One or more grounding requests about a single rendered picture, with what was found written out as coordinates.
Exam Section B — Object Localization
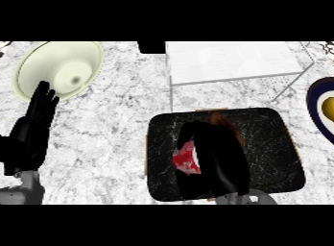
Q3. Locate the black box-shaped object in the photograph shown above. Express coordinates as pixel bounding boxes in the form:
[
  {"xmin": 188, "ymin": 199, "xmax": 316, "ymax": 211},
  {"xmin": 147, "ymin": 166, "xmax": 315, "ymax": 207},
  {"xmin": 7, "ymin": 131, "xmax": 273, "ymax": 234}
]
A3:
[{"xmin": 135, "ymin": 41, "xmax": 167, "ymax": 55}]

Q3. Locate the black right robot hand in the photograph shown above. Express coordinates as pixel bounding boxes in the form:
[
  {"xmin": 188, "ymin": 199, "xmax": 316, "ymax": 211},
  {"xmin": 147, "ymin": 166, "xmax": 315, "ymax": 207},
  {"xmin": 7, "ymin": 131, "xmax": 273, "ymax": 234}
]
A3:
[{"xmin": 175, "ymin": 120, "xmax": 251, "ymax": 200}]

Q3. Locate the brown elongated object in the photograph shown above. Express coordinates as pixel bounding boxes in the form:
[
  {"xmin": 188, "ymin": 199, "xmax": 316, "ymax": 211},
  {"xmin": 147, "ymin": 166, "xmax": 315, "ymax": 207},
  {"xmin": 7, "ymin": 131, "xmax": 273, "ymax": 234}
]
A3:
[{"xmin": 207, "ymin": 111, "xmax": 247, "ymax": 149}]

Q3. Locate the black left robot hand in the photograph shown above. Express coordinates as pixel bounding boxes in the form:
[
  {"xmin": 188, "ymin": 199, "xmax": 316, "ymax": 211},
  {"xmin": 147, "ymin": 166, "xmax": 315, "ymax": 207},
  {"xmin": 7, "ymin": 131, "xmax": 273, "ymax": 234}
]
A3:
[{"xmin": 0, "ymin": 80, "xmax": 60, "ymax": 177}]

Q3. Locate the black marbled square tray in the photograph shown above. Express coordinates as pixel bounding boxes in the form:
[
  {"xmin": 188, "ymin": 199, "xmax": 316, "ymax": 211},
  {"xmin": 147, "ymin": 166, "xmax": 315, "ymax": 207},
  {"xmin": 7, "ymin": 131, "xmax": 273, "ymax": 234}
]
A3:
[{"xmin": 145, "ymin": 107, "xmax": 307, "ymax": 203}]

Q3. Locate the navy and white plate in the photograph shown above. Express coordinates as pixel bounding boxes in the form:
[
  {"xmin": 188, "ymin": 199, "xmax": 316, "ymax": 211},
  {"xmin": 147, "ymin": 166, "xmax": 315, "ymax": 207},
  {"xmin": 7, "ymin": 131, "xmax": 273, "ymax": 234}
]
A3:
[{"xmin": 306, "ymin": 76, "xmax": 334, "ymax": 155}]

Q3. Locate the pale green bowl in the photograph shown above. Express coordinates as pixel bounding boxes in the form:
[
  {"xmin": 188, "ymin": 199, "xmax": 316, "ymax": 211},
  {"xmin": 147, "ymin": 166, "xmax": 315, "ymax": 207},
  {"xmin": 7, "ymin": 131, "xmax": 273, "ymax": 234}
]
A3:
[{"xmin": 11, "ymin": 41, "xmax": 105, "ymax": 102}]

